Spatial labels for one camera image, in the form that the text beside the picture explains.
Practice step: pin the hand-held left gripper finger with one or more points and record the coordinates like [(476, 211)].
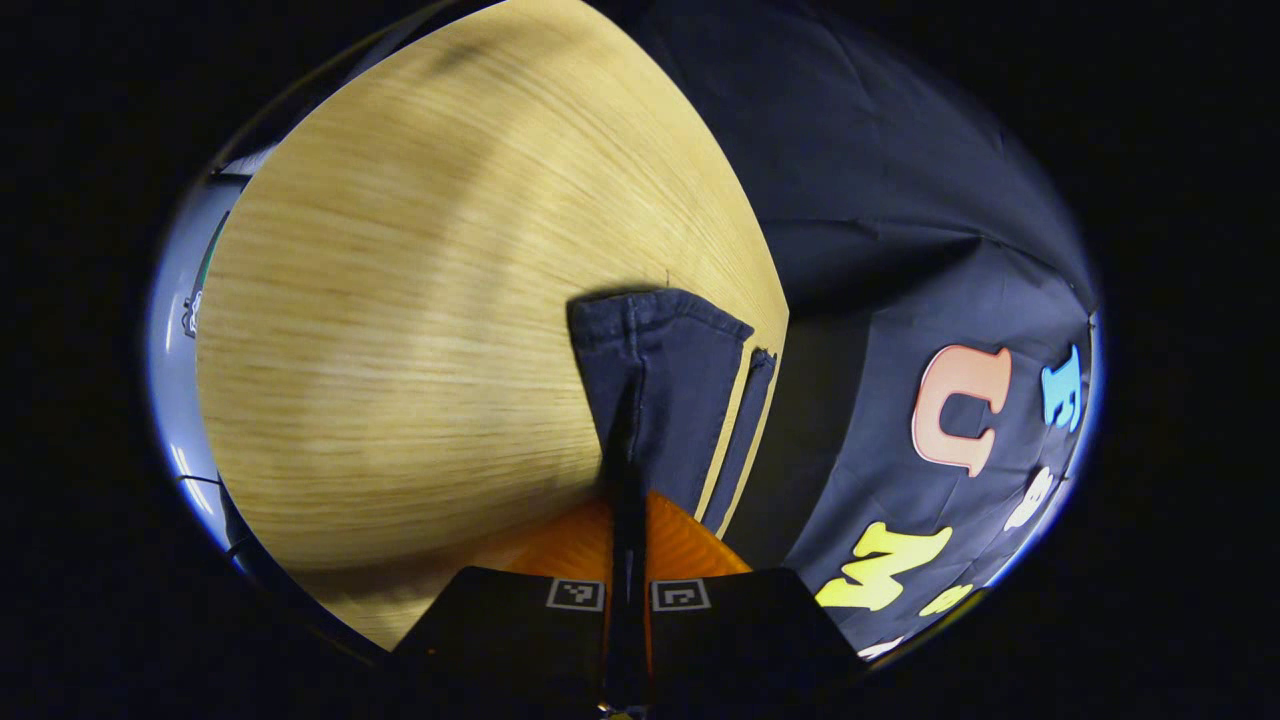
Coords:
[(637, 520), (615, 520)]

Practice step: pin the dark blue jeans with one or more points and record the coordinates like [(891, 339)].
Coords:
[(670, 380)]

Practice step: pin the black backdrop cloth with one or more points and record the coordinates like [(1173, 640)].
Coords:
[(900, 200)]

